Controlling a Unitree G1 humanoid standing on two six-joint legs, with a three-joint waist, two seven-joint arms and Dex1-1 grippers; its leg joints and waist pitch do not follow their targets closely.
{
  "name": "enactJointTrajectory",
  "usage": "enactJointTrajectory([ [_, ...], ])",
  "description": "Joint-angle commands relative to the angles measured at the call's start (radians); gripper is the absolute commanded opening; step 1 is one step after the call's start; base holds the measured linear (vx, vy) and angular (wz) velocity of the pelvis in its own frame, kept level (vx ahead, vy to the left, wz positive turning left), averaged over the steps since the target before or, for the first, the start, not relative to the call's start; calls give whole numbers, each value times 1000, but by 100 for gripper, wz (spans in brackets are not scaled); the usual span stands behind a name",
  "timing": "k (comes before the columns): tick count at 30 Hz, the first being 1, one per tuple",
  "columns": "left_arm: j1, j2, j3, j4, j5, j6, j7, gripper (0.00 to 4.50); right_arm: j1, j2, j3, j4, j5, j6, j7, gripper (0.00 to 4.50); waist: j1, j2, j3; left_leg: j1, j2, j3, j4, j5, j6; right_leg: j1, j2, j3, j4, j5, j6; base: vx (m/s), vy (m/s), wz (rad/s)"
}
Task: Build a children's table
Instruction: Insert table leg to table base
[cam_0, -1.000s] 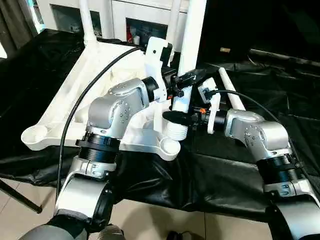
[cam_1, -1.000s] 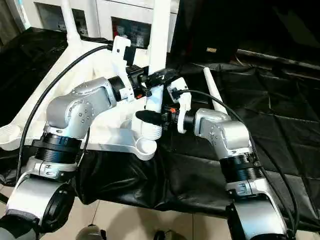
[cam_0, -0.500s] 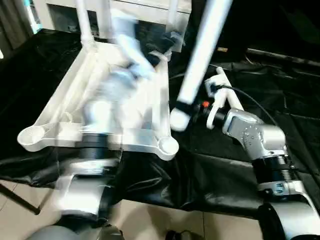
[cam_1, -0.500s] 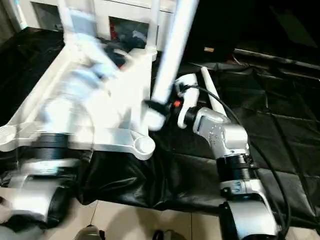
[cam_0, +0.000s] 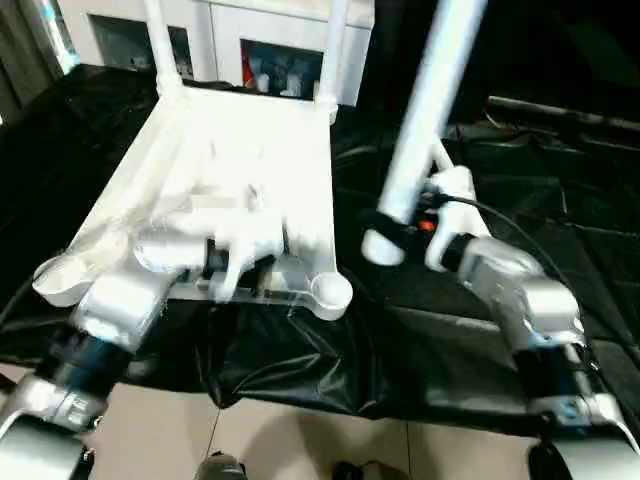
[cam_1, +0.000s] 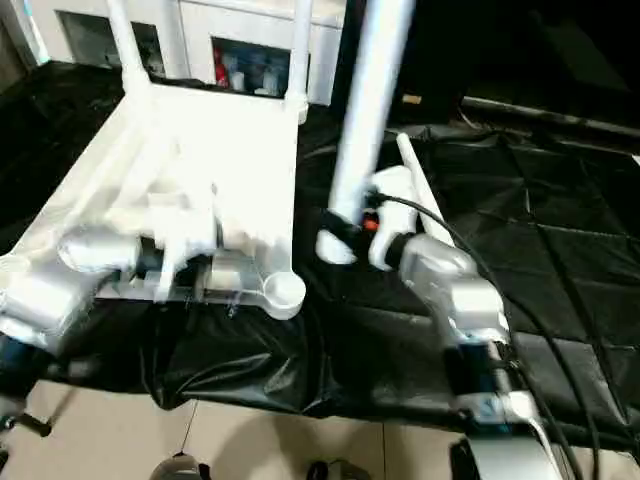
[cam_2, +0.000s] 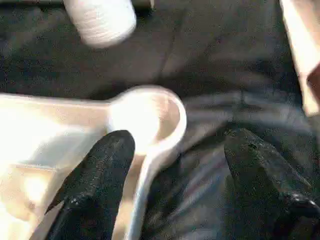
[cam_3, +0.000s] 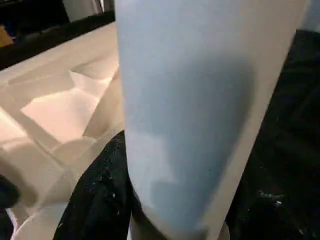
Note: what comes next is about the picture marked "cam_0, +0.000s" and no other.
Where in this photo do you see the grey curtain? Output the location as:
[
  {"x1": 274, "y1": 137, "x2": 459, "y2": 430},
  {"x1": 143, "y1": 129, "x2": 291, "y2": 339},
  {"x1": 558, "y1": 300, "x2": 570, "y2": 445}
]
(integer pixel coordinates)
[{"x1": 0, "y1": 0, "x2": 57, "y2": 117}]

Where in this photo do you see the white plastic table leg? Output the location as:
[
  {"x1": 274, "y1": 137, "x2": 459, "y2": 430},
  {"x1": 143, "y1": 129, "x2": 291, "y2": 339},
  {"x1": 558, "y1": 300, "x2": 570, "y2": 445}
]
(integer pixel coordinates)
[
  {"x1": 360, "y1": 0, "x2": 490, "y2": 266},
  {"x1": 143, "y1": 0, "x2": 182, "y2": 97},
  {"x1": 315, "y1": 0, "x2": 349, "y2": 110},
  {"x1": 431, "y1": 142, "x2": 455, "y2": 172}
]

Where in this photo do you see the black work mat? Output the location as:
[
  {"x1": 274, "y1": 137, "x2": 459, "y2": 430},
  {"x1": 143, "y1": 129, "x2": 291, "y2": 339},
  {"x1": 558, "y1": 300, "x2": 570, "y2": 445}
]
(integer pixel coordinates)
[{"x1": 0, "y1": 62, "x2": 640, "y2": 441}]

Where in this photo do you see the large black box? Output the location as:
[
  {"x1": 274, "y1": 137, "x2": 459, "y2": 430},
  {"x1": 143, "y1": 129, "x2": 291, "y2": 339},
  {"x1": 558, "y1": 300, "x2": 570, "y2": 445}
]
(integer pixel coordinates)
[{"x1": 371, "y1": 0, "x2": 492, "y2": 122}]

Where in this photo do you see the white plastic table top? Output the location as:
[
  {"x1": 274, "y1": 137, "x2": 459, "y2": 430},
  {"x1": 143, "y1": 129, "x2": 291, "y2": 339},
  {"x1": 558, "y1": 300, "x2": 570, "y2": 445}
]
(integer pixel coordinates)
[{"x1": 31, "y1": 87, "x2": 355, "y2": 322}]

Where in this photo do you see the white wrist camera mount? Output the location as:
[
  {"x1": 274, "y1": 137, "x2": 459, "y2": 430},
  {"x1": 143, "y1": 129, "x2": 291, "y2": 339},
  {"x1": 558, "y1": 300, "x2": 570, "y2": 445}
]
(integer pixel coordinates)
[
  {"x1": 426, "y1": 166, "x2": 490, "y2": 272},
  {"x1": 203, "y1": 208, "x2": 287, "y2": 302}
]

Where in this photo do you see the silver metal bar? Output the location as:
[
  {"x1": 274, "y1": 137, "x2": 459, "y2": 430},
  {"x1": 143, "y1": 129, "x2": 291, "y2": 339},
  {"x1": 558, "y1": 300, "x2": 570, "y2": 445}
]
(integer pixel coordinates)
[{"x1": 486, "y1": 94, "x2": 640, "y2": 127}]

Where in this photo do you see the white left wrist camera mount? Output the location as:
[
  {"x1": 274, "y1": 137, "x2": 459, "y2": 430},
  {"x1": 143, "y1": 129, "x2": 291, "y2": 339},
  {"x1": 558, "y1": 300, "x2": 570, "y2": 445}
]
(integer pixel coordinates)
[{"x1": 203, "y1": 208, "x2": 287, "y2": 302}]

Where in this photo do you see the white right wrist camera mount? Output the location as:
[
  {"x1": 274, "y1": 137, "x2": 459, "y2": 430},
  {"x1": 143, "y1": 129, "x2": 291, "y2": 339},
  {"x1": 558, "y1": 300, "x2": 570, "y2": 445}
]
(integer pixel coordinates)
[{"x1": 426, "y1": 166, "x2": 490, "y2": 272}]

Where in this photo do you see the white glass-door cabinet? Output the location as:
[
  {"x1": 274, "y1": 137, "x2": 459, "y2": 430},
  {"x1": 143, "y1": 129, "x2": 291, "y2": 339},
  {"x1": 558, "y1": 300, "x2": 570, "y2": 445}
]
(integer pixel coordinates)
[{"x1": 59, "y1": 0, "x2": 376, "y2": 107}]

